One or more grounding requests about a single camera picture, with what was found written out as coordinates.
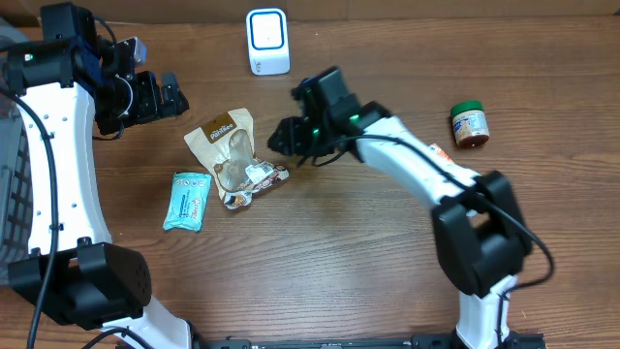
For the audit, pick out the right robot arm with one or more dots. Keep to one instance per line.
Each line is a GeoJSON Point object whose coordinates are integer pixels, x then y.
{"type": "Point", "coordinates": [479, 232]}

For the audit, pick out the beige brown snack bag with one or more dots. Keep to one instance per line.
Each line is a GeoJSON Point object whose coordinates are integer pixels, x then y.
{"type": "Point", "coordinates": [225, 146]}

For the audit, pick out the white barcode scanner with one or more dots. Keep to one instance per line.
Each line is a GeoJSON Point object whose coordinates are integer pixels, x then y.
{"type": "Point", "coordinates": [268, 42]}

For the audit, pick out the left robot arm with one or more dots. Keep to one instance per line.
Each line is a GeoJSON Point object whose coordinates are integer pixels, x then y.
{"type": "Point", "coordinates": [68, 85]}

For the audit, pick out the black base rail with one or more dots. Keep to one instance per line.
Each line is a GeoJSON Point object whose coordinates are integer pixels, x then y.
{"type": "Point", "coordinates": [339, 343]}

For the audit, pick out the light blue wipes pack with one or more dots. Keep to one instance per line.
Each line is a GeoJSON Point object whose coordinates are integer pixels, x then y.
{"type": "Point", "coordinates": [188, 201]}

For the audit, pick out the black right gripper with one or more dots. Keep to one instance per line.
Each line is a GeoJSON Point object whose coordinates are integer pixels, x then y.
{"type": "Point", "coordinates": [294, 131]}

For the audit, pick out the grey plastic mesh basket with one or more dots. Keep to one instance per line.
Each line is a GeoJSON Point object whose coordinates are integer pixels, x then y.
{"type": "Point", "coordinates": [16, 191]}

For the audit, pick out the orange small snack packet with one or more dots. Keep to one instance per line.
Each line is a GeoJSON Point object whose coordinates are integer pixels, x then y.
{"type": "Point", "coordinates": [440, 152]}

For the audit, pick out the green lid seasoning jar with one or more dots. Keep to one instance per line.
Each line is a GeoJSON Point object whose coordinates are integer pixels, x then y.
{"type": "Point", "coordinates": [468, 123]}

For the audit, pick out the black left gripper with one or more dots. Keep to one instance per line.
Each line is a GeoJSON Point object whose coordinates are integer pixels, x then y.
{"type": "Point", "coordinates": [155, 108]}

